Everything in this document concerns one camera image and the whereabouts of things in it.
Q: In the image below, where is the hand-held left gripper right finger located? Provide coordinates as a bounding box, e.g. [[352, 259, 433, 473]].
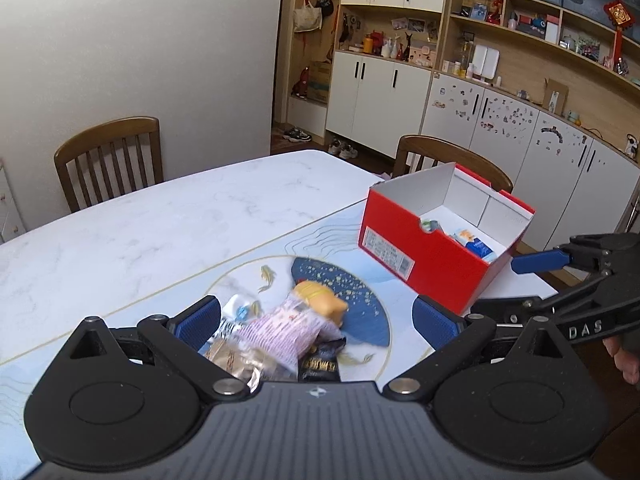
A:
[[380, 295, 581, 403]]

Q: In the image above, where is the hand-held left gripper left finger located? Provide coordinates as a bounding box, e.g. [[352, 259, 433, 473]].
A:
[[67, 296, 261, 403]]

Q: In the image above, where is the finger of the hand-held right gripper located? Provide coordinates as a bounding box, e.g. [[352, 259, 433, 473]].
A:
[[511, 232, 623, 281], [471, 287, 608, 332]]

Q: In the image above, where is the white sausage packet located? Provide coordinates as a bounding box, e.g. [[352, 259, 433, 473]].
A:
[[219, 295, 262, 342]]

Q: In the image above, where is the silver snack packet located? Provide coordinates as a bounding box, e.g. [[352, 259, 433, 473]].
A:
[[204, 336, 262, 396]]

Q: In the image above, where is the red cardboard box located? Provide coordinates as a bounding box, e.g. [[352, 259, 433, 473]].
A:
[[357, 162, 536, 313]]

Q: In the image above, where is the purple bread packet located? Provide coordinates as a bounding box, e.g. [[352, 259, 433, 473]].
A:
[[234, 294, 347, 377]]

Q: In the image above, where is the yellow bun packet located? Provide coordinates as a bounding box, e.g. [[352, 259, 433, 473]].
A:
[[292, 280, 349, 329]]

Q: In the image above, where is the black snack packet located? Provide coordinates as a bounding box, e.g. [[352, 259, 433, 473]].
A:
[[297, 337, 347, 384]]

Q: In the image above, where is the white marble desktop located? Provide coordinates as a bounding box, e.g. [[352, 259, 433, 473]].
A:
[[0, 149, 560, 480]]

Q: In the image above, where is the person's right hand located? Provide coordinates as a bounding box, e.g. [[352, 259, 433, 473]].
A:
[[602, 336, 640, 387]]

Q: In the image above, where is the blue orange snack packet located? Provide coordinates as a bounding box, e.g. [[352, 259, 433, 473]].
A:
[[451, 228, 501, 264]]

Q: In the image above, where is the long white stickered cabinet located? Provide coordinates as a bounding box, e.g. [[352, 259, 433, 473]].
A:
[[420, 72, 640, 261]]

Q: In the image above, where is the brown wooden chair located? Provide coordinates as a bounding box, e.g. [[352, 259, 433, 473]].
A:
[[392, 134, 515, 196], [54, 116, 165, 214]]

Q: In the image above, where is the open brown cardboard box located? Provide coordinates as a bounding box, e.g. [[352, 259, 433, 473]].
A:
[[542, 77, 570, 114]]

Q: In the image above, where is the pair of white sneakers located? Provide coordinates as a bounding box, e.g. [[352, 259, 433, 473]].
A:
[[327, 139, 359, 160]]

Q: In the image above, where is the white folding mirror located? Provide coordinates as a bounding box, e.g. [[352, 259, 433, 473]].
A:
[[472, 44, 500, 81]]

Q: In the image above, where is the white drawer cabinet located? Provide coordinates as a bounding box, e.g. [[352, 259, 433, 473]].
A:
[[0, 159, 27, 245]]

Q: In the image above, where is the white two-door cabinet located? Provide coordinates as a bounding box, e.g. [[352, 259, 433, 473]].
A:
[[325, 50, 432, 159]]

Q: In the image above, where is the red knot ornament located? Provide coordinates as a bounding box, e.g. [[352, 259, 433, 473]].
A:
[[603, 0, 632, 72]]

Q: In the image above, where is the cardboard box with print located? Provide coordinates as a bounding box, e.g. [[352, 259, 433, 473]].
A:
[[306, 62, 332, 104]]

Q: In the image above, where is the beige tote bag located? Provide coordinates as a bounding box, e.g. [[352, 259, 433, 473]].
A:
[[292, 0, 322, 34]]

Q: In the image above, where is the wooden wall shelf unit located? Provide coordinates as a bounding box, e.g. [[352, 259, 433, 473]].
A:
[[440, 0, 640, 153]]

